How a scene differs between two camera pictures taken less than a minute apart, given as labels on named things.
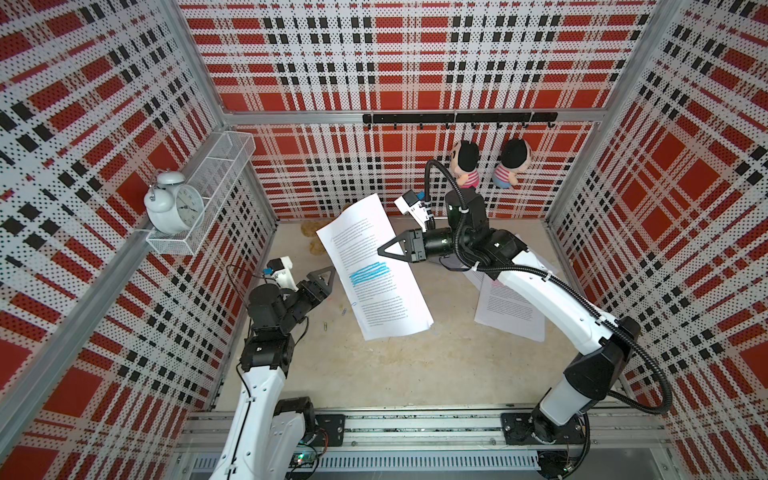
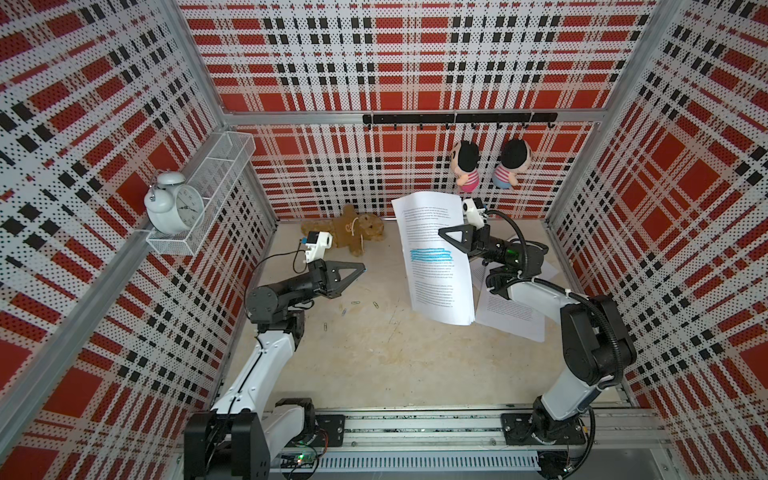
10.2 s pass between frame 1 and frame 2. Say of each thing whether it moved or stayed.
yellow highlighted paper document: moved
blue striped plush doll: stayed
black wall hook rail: stayed
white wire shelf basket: stayed
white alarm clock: stayed
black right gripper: moved
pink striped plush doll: stayed
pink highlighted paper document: stayed
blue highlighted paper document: moved
